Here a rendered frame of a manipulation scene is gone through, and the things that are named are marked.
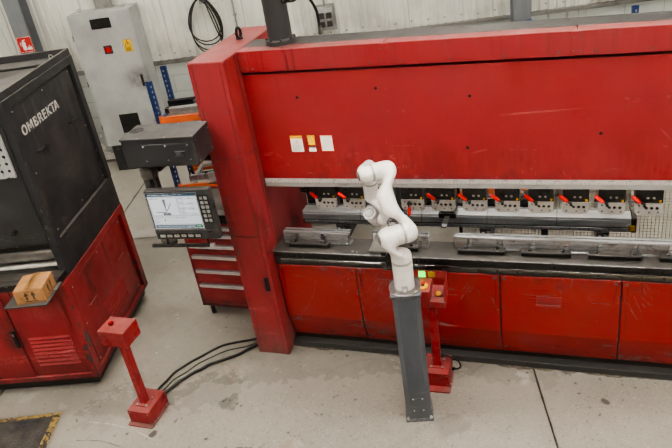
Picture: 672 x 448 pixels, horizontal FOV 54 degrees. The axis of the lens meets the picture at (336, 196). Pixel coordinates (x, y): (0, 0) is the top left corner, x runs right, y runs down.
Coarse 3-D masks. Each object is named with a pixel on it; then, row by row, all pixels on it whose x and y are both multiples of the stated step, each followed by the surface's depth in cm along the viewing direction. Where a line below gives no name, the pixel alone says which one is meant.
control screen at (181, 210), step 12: (156, 204) 421; (168, 204) 419; (180, 204) 417; (192, 204) 415; (156, 216) 426; (168, 216) 424; (180, 216) 422; (192, 216) 420; (156, 228) 431; (168, 228) 429
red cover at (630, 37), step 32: (480, 32) 373; (512, 32) 364; (544, 32) 355; (576, 32) 350; (608, 32) 345; (640, 32) 341; (256, 64) 415; (288, 64) 408; (320, 64) 402; (352, 64) 396; (384, 64) 390
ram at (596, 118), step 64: (448, 64) 382; (512, 64) 370; (576, 64) 360; (640, 64) 350; (256, 128) 439; (320, 128) 425; (384, 128) 412; (448, 128) 399; (512, 128) 388; (576, 128) 376; (640, 128) 366
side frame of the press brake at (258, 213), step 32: (256, 32) 455; (192, 64) 406; (224, 64) 401; (224, 96) 410; (224, 128) 422; (224, 160) 434; (256, 160) 445; (224, 192) 447; (256, 192) 446; (288, 192) 497; (256, 224) 452; (288, 224) 498; (256, 256) 465; (256, 288) 480; (256, 320) 496; (288, 320) 501; (288, 352) 503
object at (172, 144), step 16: (144, 128) 419; (160, 128) 414; (176, 128) 410; (192, 128) 406; (128, 144) 407; (144, 144) 404; (160, 144) 401; (176, 144) 399; (192, 144) 397; (208, 144) 415; (128, 160) 413; (144, 160) 410; (160, 160) 407; (176, 160) 405; (192, 160) 402; (144, 176) 426; (176, 240) 454
